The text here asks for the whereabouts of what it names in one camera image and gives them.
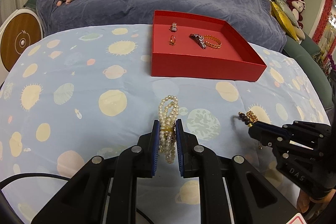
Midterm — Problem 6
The dark bead bracelet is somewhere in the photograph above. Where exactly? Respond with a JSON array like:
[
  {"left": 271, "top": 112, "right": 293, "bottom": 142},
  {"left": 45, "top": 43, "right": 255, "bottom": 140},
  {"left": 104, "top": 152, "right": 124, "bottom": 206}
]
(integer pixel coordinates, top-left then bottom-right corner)
[{"left": 237, "top": 110, "right": 257, "bottom": 128}]

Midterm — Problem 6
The red monkey plush toy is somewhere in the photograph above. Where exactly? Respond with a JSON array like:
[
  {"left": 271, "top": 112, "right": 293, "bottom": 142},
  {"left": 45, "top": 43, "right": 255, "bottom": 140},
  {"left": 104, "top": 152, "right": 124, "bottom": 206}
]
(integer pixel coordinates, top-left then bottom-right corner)
[{"left": 286, "top": 0, "right": 306, "bottom": 29}]

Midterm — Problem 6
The black cable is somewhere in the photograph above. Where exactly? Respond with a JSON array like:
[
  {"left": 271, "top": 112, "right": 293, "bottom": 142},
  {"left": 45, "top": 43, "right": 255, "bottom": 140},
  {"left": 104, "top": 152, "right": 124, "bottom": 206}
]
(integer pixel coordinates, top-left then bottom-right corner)
[{"left": 0, "top": 173, "right": 70, "bottom": 189}]

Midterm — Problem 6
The right hand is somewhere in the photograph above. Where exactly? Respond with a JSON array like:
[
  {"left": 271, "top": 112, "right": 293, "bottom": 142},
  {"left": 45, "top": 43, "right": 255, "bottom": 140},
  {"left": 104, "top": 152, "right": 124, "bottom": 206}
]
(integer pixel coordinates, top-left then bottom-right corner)
[{"left": 297, "top": 189, "right": 335, "bottom": 214}]

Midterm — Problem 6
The green sofa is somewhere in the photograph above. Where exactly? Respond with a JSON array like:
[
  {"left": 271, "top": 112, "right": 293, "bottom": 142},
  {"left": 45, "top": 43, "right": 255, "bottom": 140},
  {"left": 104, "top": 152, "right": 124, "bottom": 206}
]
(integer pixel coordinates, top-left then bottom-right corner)
[{"left": 262, "top": 0, "right": 334, "bottom": 112}]

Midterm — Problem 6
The yellow pillow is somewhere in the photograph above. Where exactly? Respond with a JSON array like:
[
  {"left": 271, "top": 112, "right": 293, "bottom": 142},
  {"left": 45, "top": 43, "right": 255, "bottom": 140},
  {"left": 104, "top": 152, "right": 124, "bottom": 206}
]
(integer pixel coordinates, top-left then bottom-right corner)
[{"left": 270, "top": 1, "right": 299, "bottom": 42}]

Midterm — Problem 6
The grey green pillow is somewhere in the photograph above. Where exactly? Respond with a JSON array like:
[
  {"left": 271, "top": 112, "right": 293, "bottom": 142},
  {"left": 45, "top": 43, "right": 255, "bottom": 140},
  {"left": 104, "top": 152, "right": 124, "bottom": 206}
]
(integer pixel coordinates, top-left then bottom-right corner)
[{"left": 274, "top": 0, "right": 299, "bottom": 27}]

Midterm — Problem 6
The round wooden white device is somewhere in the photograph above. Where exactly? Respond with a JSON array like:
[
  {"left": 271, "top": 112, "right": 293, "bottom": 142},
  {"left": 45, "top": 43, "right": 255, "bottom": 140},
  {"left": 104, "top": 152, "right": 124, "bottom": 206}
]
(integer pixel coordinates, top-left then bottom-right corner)
[{"left": 1, "top": 9, "right": 43, "bottom": 83}]

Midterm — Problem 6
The gold chain bracelet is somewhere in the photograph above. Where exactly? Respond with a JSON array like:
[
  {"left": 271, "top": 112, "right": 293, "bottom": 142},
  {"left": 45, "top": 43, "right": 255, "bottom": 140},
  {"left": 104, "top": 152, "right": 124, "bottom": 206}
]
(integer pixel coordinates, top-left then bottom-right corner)
[{"left": 202, "top": 35, "right": 223, "bottom": 50}]

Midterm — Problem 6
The silver wristwatch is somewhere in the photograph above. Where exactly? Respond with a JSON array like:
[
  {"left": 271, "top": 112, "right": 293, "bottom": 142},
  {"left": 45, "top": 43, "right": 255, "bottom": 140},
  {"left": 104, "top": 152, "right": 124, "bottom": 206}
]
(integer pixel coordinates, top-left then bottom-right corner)
[{"left": 189, "top": 34, "right": 207, "bottom": 50}]

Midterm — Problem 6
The blue planet print tablecloth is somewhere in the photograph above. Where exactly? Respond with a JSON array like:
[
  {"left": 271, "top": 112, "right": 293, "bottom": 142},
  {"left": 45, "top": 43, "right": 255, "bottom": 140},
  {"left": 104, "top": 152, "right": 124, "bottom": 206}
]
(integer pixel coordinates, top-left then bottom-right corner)
[{"left": 1, "top": 24, "right": 329, "bottom": 223}]

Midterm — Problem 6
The red jewelry box tray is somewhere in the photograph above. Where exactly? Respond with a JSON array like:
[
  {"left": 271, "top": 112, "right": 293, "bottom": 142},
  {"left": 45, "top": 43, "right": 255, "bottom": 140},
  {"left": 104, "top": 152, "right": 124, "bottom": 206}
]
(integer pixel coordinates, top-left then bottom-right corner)
[{"left": 151, "top": 10, "right": 266, "bottom": 82}]

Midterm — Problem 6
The white pearl bracelet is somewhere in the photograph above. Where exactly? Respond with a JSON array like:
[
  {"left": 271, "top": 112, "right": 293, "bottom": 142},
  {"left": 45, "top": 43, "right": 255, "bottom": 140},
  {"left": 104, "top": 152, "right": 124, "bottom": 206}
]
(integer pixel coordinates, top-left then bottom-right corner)
[{"left": 158, "top": 94, "right": 180, "bottom": 164}]

